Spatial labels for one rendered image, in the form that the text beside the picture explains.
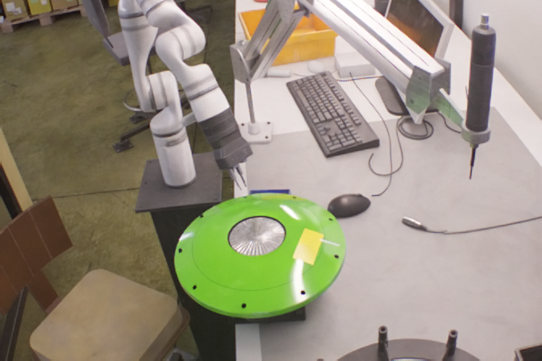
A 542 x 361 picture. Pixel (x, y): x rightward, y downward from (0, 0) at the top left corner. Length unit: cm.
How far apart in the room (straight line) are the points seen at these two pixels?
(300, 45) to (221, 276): 117
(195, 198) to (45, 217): 45
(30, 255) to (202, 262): 78
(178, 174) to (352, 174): 47
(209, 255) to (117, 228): 190
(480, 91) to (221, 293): 53
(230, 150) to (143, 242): 161
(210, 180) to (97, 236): 140
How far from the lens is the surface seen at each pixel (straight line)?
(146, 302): 157
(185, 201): 148
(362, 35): 103
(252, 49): 138
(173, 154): 147
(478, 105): 85
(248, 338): 105
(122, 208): 297
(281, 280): 91
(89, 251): 277
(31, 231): 161
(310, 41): 194
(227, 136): 115
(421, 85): 90
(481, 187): 137
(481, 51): 80
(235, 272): 93
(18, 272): 162
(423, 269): 115
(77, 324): 159
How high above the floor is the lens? 175
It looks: 35 degrees down
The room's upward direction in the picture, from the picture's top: 8 degrees counter-clockwise
